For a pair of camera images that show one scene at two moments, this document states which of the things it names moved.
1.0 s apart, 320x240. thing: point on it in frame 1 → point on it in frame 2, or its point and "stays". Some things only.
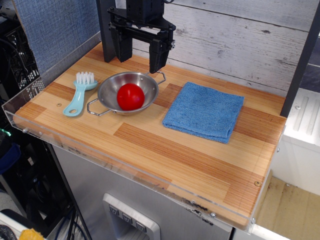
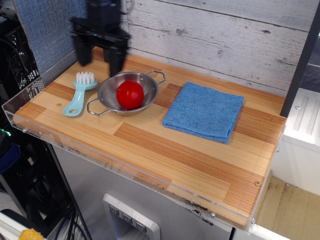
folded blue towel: (205, 111) stays
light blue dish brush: (84, 81) stays
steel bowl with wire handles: (109, 90) stays
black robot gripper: (145, 19) → (102, 24)
